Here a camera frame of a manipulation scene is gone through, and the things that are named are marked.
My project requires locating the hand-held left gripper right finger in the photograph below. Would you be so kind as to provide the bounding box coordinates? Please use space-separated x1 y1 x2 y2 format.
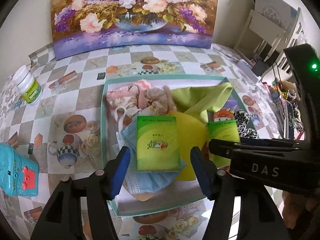
190 146 285 240

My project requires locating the pile of small trinkets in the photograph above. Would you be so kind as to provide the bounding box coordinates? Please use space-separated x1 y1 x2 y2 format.
262 79 304 140

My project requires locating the beige ruffled cloth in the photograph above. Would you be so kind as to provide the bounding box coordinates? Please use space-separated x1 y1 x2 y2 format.
144 85 178 113

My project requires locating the black cable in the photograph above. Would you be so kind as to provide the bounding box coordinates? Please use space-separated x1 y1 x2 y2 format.
271 60 283 85

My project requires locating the teal plastic toy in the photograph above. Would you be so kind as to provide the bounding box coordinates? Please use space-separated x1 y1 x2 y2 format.
0 142 39 197

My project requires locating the floral still life painting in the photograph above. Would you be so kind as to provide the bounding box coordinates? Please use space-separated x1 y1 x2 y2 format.
51 0 220 60

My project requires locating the white printed box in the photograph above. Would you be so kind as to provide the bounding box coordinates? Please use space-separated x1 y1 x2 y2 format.
254 0 299 30

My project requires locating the blue sock with red band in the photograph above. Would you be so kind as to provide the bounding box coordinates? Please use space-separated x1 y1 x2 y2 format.
115 106 187 194

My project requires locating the lime green cloth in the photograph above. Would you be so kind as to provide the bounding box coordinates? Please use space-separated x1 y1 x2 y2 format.
171 82 234 125

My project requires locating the person's right hand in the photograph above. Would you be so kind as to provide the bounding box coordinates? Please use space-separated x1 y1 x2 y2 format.
281 190 320 230

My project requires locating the teal shallow cardboard box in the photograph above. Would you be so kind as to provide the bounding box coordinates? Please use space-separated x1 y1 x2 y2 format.
100 74 263 217

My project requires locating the smartphone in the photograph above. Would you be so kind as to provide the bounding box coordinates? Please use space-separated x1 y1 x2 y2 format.
284 102 299 139

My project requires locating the cartoon print purple cloth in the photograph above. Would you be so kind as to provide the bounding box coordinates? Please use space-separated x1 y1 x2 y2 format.
214 100 240 124

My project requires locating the leopard print scrunchie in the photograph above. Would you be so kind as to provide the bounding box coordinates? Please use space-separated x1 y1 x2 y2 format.
232 109 260 140

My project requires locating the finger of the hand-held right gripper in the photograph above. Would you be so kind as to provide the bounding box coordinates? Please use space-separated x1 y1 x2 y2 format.
208 138 242 161
240 137 301 148

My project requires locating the green tissue pack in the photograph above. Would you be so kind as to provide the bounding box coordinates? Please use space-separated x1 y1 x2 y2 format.
205 119 241 168
136 115 182 172

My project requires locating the yellow sponge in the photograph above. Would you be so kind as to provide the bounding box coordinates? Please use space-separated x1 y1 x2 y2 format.
172 112 209 182

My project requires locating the white green label bottle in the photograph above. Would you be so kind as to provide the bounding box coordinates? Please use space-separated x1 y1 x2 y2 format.
12 65 43 106

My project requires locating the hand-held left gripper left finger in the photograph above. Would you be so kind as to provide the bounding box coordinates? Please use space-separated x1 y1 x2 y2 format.
30 146 132 240

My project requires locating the black power adapter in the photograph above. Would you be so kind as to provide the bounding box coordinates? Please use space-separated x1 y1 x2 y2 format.
251 59 267 77

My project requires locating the pink white chevron cloth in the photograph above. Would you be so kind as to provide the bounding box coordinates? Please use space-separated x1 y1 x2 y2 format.
110 97 160 125

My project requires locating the white wooden stool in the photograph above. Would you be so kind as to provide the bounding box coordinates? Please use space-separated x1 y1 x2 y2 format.
235 9 288 63

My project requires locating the checked printed tablecloth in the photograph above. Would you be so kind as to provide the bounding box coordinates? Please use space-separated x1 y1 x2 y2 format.
0 42 305 240

